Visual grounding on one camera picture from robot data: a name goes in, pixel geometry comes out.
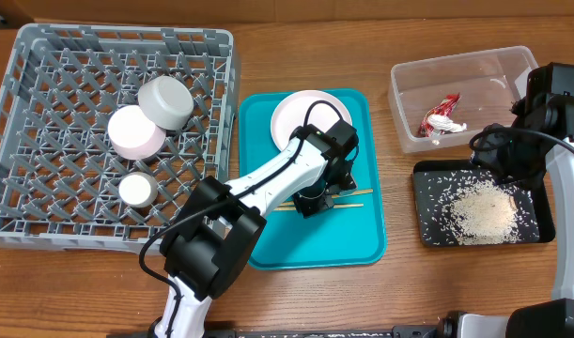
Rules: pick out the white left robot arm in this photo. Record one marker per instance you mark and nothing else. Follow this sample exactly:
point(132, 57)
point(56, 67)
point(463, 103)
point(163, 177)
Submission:
point(213, 237)

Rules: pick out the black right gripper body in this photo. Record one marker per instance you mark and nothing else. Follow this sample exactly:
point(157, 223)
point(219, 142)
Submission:
point(501, 171)

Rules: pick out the grey white bowl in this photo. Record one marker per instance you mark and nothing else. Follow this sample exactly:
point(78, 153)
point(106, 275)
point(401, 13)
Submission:
point(166, 102)

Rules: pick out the red white wrapper waste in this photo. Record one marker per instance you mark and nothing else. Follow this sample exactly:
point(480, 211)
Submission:
point(446, 107)

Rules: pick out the teal plastic tray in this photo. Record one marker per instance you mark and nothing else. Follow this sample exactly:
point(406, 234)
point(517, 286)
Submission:
point(338, 237)

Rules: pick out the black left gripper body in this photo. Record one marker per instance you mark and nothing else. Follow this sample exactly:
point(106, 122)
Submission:
point(316, 198)

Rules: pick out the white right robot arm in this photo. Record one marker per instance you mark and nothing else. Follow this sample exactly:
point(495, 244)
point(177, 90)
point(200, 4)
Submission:
point(539, 143)

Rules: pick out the black tray with rice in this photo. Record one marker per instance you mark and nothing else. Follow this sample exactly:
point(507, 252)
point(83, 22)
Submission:
point(460, 204)

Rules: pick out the pink white tissue waste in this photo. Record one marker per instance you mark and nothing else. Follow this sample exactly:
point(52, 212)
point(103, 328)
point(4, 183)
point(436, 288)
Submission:
point(442, 123)

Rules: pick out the white plastic cup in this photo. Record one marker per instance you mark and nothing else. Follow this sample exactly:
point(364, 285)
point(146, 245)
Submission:
point(138, 189)

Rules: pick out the clear plastic waste bin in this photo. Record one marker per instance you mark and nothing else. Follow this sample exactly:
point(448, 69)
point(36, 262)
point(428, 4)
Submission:
point(487, 83)

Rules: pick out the small pink bowl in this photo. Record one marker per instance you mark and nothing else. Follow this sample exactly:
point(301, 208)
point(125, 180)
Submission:
point(132, 135)

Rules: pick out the large white pink plate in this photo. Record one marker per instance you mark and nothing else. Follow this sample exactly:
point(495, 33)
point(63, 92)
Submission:
point(291, 111)

